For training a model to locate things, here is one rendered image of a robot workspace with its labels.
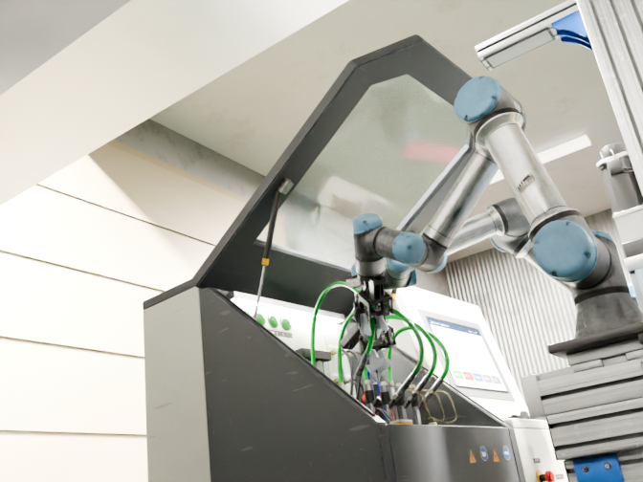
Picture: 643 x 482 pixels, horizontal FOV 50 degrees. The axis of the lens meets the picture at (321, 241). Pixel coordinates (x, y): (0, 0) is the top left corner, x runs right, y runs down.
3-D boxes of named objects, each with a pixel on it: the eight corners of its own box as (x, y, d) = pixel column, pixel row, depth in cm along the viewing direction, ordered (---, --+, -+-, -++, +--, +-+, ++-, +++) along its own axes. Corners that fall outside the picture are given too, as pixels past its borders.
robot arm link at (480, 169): (513, 105, 180) (412, 261, 189) (495, 89, 172) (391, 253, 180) (548, 122, 173) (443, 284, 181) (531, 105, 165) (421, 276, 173)
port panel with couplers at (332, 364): (343, 424, 228) (331, 333, 239) (336, 426, 229) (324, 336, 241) (367, 425, 237) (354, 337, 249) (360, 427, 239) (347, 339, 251)
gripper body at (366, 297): (368, 323, 180) (365, 282, 175) (354, 310, 187) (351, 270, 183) (394, 316, 183) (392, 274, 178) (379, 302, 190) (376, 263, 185)
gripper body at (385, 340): (382, 343, 198) (375, 304, 203) (359, 351, 203) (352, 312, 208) (397, 346, 204) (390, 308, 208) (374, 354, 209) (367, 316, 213)
